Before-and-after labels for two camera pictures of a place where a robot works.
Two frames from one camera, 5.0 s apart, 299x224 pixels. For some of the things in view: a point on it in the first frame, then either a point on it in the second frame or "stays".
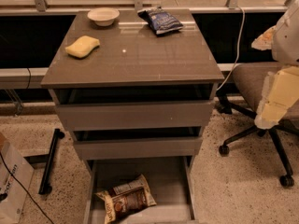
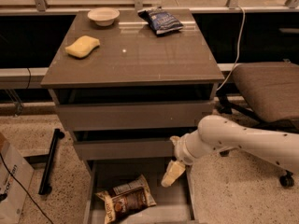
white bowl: (103, 16) stays
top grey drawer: (137, 115) stays
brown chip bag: (126, 200) stays
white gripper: (287, 41) -> (179, 150)
